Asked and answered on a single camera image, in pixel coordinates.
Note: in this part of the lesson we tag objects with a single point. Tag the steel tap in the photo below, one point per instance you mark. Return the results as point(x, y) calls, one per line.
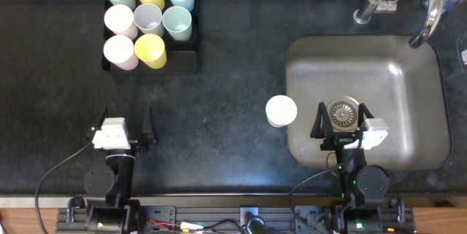
point(372, 0)

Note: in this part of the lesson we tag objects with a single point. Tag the mounting rail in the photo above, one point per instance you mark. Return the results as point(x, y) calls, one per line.
point(211, 215)

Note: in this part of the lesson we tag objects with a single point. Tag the steel sink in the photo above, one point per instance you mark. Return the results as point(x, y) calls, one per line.
point(401, 99)

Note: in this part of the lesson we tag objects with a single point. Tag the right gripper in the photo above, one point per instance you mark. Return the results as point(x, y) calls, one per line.
point(335, 142)

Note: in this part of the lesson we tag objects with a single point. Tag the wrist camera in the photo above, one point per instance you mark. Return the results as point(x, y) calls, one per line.
point(374, 133)
point(111, 133)

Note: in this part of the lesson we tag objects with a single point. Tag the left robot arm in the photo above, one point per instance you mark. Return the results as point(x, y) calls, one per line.
point(98, 181)

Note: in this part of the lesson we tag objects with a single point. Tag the pink cup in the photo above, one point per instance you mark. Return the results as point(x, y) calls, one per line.
point(118, 49)

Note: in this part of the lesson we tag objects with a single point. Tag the white cup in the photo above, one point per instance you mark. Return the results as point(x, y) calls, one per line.
point(118, 19)
point(281, 110)

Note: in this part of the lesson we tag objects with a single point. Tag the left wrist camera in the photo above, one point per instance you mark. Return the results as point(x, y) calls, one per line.
point(111, 133)

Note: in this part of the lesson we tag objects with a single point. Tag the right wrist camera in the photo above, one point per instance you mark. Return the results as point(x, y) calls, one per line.
point(374, 133)

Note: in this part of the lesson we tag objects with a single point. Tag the black tray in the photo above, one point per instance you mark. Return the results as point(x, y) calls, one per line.
point(182, 62)

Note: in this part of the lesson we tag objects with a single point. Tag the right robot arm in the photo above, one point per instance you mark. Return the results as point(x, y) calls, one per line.
point(372, 183)

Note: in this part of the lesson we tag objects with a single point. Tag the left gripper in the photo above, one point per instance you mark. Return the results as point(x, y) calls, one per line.
point(135, 146)

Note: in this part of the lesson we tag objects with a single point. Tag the grey cup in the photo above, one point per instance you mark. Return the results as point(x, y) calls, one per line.
point(147, 17)

